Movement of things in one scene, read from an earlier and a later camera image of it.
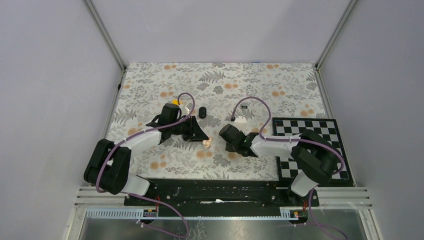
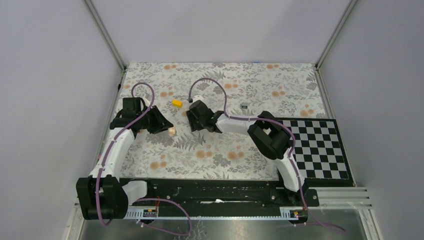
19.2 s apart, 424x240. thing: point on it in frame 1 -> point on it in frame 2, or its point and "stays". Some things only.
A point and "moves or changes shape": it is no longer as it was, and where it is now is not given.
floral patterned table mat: x=251 y=95 stays
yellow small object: x=175 y=102 stays
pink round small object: x=207 y=143 moves or changes shape
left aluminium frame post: x=118 y=60 stays
